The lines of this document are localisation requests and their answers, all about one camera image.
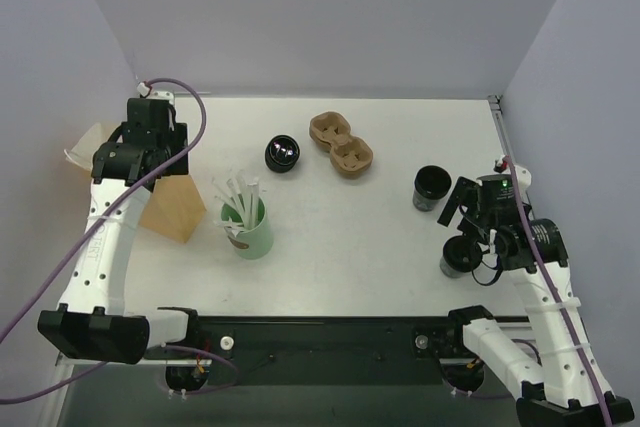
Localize brown paper bag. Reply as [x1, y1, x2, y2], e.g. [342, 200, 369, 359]
[64, 122, 206, 244]

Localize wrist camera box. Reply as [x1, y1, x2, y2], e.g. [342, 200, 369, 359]
[494, 155, 532, 201]
[137, 82, 175, 105]

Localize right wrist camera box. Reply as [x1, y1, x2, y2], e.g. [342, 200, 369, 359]
[494, 155, 532, 201]

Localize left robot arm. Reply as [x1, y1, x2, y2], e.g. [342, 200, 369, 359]
[37, 92, 203, 364]

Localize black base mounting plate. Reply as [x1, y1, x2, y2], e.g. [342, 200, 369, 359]
[99, 315, 506, 388]

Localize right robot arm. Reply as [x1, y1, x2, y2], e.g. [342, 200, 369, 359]
[438, 174, 635, 426]

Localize black paper coffee cup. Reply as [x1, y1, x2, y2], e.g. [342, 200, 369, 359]
[439, 256, 474, 279]

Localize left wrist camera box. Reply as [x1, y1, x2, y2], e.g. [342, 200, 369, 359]
[137, 82, 175, 105]

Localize green straw holder cup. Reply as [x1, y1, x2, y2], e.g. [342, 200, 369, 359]
[220, 199, 274, 260]

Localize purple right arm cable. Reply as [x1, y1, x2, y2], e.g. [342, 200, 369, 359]
[499, 156, 616, 427]

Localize brown pulp cup carriers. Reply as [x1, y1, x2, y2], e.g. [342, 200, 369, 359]
[309, 111, 374, 179]

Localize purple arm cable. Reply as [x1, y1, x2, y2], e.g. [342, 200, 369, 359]
[0, 77, 241, 404]
[499, 156, 616, 427]

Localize white wrapped straw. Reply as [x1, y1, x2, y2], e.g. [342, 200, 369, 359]
[247, 177, 260, 230]
[211, 178, 236, 211]
[215, 220, 246, 236]
[236, 171, 251, 218]
[226, 178, 246, 224]

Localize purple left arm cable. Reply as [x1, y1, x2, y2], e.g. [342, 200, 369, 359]
[0, 77, 241, 404]

